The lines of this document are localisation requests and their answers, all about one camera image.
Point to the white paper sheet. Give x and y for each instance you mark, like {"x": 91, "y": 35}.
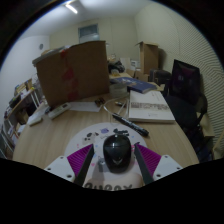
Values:
{"x": 83, "y": 106}

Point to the blue book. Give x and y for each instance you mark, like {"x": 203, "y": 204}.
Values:
{"x": 138, "y": 85}

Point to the ceiling tube light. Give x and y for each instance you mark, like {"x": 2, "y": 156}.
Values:
{"x": 71, "y": 8}

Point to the black office chair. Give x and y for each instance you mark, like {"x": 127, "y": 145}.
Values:
{"x": 185, "y": 100}

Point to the small open cardboard box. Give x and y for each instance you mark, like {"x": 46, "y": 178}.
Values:
{"x": 149, "y": 58}

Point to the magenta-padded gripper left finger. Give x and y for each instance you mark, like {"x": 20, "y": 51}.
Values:
{"x": 61, "y": 168}

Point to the white book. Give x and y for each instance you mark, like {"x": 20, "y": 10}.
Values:
{"x": 150, "y": 106}

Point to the large brown cardboard box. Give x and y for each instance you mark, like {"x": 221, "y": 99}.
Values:
{"x": 73, "y": 73}

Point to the black marker pen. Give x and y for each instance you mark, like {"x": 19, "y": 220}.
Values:
{"x": 130, "y": 124}

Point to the round wall clock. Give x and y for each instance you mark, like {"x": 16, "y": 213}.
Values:
{"x": 41, "y": 46}

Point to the black computer mouse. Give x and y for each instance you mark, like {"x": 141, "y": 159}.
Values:
{"x": 117, "y": 153}

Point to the door with window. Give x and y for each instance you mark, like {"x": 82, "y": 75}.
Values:
{"x": 88, "y": 32}

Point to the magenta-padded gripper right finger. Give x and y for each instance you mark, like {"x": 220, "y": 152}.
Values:
{"x": 165, "y": 166}

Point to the white remote control with display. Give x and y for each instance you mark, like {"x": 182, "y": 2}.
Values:
{"x": 59, "y": 110}

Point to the long white remote control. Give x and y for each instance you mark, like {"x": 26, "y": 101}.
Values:
{"x": 36, "y": 119}

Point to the black key bunch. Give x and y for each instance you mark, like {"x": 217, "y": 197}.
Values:
{"x": 99, "y": 102}

